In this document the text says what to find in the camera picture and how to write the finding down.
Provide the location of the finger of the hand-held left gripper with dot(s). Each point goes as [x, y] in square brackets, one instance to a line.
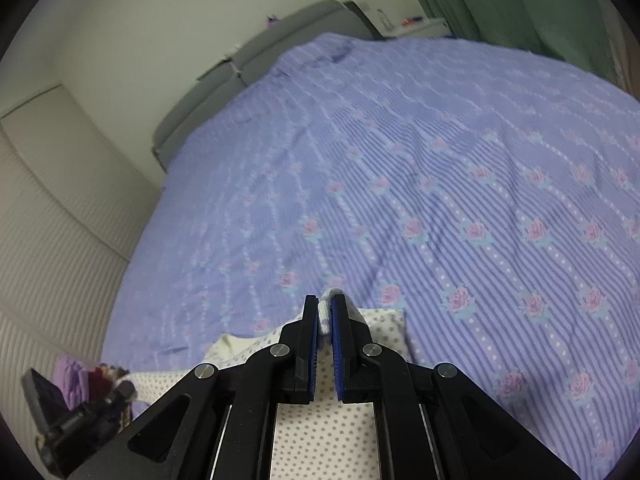
[122, 392]
[45, 392]

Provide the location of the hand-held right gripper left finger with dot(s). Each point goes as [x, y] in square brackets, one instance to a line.
[314, 350]

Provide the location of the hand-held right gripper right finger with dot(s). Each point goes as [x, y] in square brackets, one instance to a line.
[336, 350]

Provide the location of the white dotted long-sleeve shirt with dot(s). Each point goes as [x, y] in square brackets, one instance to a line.
[325, 440]

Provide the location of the beige folded garment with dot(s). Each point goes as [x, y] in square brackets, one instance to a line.
[114, 373]

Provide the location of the dark red folded garment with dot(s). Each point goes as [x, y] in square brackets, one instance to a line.
[97, 385]

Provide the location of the purple folded garment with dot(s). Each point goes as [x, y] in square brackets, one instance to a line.
[70, 380]

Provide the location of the white louvered wardrobe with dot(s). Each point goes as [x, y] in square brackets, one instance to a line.
[60, 260]

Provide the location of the purple floral bed sheet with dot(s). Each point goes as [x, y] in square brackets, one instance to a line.
[450, 185]

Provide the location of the grey bed headboard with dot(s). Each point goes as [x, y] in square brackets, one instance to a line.
[280, 35]

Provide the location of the white nightstand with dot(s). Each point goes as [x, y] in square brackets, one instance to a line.
[425, 29]

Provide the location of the clear bottle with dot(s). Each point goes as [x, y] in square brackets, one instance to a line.
[384, 19]

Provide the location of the small red thing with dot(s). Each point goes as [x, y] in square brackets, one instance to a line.
[412, 21]

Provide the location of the green curtain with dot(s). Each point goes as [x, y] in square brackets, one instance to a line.
[500, 0]

